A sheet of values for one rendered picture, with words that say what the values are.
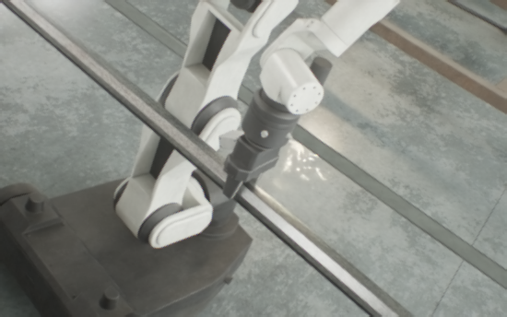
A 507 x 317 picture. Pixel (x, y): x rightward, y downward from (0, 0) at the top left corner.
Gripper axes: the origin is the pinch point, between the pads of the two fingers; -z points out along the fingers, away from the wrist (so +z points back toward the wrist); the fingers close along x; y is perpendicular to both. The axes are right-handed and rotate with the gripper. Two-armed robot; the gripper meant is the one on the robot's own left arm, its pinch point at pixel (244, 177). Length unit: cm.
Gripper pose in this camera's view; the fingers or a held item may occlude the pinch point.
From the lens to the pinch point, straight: 138.2
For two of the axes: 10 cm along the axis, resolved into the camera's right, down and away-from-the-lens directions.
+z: 3.3, -7.4, -5.9
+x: 6.1, -3.1, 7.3
